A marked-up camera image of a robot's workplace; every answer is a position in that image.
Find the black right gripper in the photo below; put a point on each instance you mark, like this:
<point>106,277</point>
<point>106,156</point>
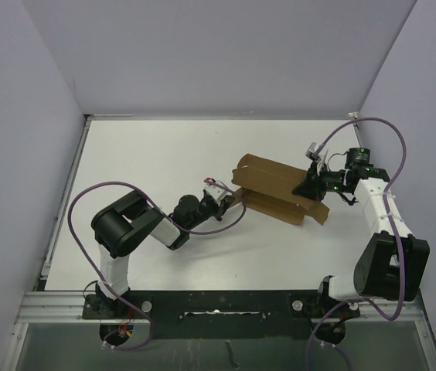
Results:
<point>311,187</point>

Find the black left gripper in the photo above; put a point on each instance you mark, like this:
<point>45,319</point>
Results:
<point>221,209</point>

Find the brown cardboard box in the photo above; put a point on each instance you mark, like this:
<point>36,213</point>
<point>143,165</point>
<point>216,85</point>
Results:
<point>266,186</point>

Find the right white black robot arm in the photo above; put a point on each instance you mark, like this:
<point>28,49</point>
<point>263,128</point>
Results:
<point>392,264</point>

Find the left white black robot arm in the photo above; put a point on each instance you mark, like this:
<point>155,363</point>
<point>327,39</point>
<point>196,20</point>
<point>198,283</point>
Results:
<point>123,225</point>

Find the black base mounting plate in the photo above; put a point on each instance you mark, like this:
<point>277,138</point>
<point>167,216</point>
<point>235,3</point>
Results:
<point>229,315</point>

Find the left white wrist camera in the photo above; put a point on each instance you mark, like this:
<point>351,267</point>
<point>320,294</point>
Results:
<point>216,190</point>

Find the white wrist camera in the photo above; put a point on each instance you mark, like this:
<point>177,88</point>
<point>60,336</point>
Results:
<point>316,154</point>
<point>216,190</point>

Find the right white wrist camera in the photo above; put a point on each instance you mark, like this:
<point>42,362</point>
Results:
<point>316,154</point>

